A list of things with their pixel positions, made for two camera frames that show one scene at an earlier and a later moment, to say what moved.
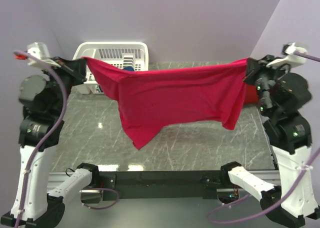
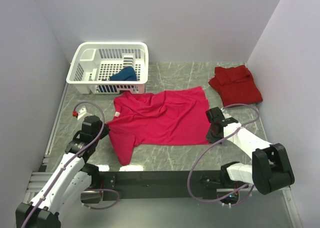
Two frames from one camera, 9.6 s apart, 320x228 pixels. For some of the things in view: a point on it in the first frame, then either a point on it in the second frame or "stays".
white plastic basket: x=133 y=55 stays
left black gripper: x=76 y=69 -> x=106 y=131
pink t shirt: x=147 y=98 -> x=179 y=116
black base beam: x=160 y=185 stays
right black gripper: x=255 y=67 -> x=210 y=138
